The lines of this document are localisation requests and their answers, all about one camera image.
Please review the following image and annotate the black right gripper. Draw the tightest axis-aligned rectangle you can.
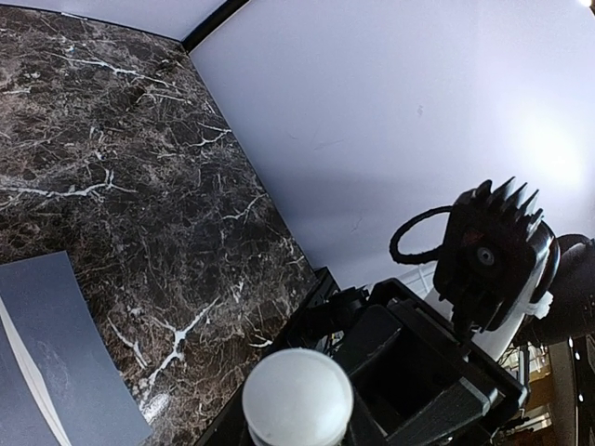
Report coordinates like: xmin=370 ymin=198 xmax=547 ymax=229
xmin=334 ymin=279 xmax=529 ymax=445

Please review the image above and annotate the green white glue stick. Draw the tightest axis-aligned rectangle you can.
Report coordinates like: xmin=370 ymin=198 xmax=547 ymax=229
xmin=242 ymin=348 xmax=354 ymax=446

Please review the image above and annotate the grey paper envelope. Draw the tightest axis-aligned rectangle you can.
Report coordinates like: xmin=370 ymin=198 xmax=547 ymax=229
xmin=1 ymin=252 xmax=152 ymax=445

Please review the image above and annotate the beige letter sheet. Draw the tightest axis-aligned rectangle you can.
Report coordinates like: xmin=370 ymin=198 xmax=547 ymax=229
xmin=1 ymin=301 xmax=72 ymax=446

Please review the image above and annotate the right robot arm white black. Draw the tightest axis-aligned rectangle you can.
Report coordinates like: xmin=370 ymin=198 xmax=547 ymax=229
xmin=337 ymin=204 xmax=594 ymax=445

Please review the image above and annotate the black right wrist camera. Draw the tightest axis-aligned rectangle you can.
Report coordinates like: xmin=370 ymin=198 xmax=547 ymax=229
xmin=433 ymin=178 xmax=561 ymax=336

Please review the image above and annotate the black right frame post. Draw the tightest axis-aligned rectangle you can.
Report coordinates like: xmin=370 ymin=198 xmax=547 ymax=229
xmin=181 ymin=0 xmax=249 ymax=54

